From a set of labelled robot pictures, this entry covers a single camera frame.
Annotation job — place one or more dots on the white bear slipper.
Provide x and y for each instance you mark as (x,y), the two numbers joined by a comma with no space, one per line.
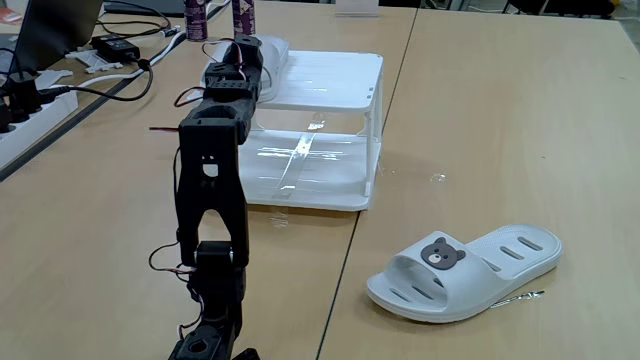
(450,295)
(275,55)

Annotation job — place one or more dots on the white plastic shelf box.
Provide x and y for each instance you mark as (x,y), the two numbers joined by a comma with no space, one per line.
(325,80)

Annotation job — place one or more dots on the purple drink can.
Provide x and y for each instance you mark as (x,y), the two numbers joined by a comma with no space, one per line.
(196,20)
(243,15)

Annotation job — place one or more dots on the black power adapter brick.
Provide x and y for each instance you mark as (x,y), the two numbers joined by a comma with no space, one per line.
(115,48)

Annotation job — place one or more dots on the dark laptop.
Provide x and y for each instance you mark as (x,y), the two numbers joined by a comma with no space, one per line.
(55,30)

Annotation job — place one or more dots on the white power strip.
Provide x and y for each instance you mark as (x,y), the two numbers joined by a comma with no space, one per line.
(35,125)

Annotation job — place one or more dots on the black power plug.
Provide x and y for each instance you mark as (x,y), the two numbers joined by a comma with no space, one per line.
(22,95)

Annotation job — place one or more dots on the black chair base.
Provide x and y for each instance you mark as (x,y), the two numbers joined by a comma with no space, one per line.
(560,6)

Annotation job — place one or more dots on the white printed bracket part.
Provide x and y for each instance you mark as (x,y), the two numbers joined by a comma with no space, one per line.
(92,61)

